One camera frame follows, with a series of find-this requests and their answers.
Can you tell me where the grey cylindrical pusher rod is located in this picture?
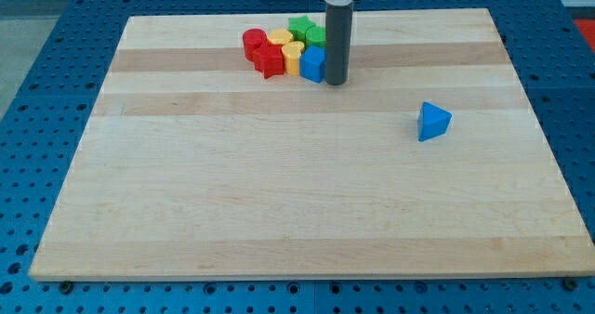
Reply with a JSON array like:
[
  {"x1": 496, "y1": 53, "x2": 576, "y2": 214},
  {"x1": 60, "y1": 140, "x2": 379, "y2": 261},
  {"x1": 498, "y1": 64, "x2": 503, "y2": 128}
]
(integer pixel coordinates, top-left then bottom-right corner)
[{"x1": 325, "y1": 3, "x2": 353, "y2": 85}]

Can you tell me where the blue triangle block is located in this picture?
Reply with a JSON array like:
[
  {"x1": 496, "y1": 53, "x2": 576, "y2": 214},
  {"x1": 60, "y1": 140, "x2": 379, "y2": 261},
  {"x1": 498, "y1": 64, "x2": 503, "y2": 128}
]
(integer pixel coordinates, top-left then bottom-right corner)
[{"x1": 417, "y1": 101, "x2": 452, "y2": 141}]

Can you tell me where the green star block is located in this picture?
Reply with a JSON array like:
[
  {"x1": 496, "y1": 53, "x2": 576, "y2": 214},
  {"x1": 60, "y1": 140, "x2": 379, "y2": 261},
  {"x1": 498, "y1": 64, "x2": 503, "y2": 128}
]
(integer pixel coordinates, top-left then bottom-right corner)
[{"x1": 287, "y1": 15, "x2": 316, "y2": 42}]

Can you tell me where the red star block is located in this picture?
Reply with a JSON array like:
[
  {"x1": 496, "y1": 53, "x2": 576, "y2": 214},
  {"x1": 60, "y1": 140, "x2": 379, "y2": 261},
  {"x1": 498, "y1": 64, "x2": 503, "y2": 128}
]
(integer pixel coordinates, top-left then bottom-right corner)
[{"x1": 253, "y1": 43, "x2": 284, "y2": 79}]

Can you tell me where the green cylinder block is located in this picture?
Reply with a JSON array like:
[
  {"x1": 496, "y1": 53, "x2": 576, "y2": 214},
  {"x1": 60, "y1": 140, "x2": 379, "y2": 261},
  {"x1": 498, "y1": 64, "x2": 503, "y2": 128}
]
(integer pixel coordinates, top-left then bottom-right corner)
[{"x1": 305, "y1": 26, "x2": 326, "y2": 48}]

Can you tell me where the blue cube block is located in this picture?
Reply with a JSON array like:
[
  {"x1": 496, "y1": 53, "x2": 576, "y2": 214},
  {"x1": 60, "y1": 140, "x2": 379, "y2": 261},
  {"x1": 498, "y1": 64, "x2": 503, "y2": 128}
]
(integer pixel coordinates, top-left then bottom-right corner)
[{"x1": 299, "y1": 46, "x2": 325, "y2": 83}]

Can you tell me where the yellow heart block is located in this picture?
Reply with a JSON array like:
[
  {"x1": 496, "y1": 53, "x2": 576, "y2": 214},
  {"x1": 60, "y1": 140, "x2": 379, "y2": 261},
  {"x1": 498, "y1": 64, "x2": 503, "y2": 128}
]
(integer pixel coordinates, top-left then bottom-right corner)
[{"x1": 282, "y1": 41, "x2": 305, "y2": 76}]

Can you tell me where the yellow hexagon block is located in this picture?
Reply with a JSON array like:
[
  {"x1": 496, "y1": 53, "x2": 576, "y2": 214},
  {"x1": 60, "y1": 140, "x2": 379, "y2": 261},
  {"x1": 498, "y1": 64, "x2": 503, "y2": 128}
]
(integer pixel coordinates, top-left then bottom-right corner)
[{"x1": 267, "y1": 28, "x2": 294, "y2": 46}]

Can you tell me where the red cylinder block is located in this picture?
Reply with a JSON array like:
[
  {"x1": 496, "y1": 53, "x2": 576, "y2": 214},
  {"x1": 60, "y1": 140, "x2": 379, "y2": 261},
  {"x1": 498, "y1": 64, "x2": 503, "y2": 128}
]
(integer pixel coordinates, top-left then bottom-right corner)
[{"x1": 242, "y1": 28, "x2": 267, "y2": 61}]

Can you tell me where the wooden board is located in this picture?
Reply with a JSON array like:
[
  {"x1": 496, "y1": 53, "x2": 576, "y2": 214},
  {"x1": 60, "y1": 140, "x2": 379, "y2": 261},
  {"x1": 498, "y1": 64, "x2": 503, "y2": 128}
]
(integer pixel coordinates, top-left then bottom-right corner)
[{"x1": 29, "y1": 8, "x2": 594, "y2": 281}]

